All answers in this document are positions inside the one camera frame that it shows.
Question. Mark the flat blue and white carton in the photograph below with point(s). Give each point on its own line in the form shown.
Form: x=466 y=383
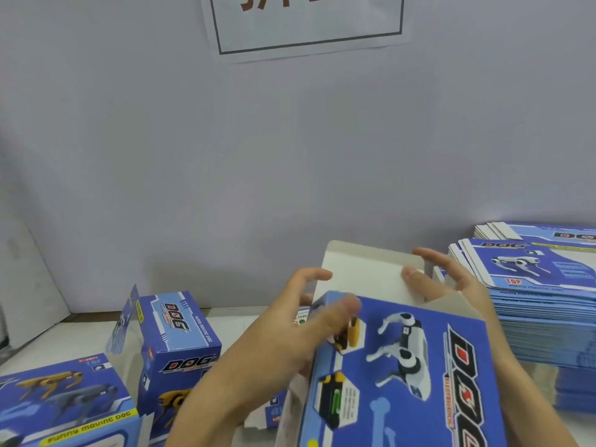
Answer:
x=267 y=412

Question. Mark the person's right hand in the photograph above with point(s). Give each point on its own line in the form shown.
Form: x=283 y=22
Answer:
x=458 y=281

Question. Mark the person's left hand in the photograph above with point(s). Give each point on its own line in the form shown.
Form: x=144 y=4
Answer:
x=279 y=337

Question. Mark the stack of flat blue cartons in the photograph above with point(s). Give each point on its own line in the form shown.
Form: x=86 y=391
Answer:
x=540 y=293
x=549 y=232

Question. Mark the upright blue toy box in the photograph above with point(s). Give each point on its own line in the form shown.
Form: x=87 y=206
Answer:
x=177 y=349

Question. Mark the person's right forearm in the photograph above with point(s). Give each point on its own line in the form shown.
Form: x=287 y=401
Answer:
x=526 y=391

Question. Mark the person's right thumb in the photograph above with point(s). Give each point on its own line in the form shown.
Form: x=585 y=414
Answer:
x=416 y=283

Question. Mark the person's left forearm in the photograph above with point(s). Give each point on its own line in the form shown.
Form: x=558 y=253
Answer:
x=219 y=409

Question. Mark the person's left thumb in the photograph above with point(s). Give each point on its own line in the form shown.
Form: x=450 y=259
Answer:
x=341 y=312

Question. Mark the white paper sign dark border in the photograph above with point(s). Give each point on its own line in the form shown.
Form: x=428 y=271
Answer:
x=307 y=23

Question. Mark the blue toy box open flap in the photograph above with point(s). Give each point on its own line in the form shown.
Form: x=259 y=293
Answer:
x=123 y=321

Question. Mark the blue toy box yellow stripe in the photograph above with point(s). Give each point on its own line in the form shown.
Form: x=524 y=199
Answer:
x=65 y=405

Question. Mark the blue toy box white dog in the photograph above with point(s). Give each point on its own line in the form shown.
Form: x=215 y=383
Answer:
x=409 y=381

